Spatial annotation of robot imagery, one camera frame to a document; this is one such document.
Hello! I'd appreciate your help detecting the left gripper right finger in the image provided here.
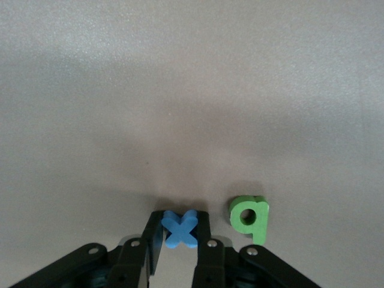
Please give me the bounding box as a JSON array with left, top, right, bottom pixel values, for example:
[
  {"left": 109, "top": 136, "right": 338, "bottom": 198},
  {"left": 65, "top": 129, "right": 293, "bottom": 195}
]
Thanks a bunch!
[{"left": 191, "top": 211, "right": 320, "bottom": 288}]

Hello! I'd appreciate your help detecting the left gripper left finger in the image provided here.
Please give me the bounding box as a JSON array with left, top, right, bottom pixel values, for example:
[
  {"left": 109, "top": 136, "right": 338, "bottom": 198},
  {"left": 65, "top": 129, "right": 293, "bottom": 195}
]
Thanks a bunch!
[{"left": 8, "top": 211, "right": 167, "bottom": 288}]

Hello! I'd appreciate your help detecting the blue foam letter x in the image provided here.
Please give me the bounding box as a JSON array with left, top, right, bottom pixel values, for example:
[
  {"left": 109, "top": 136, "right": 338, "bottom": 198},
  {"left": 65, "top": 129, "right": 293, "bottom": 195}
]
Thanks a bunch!
[{"left": 161, "top": 209, "right": 200, "bottom": 250}]

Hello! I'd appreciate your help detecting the green foam letter p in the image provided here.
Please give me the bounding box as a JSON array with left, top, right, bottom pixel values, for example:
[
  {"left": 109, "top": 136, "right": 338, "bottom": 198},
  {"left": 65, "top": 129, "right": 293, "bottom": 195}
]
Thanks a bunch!
[{"left": 229, "top": 194, "right": 270, "bottom": 245}]

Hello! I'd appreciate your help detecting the brown table cover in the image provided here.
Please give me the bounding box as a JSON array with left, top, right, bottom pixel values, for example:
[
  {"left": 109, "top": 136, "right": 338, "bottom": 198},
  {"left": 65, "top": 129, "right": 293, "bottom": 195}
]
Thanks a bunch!
[{"left": 0, "top": 0, "right": 384, "bottom": 288}]

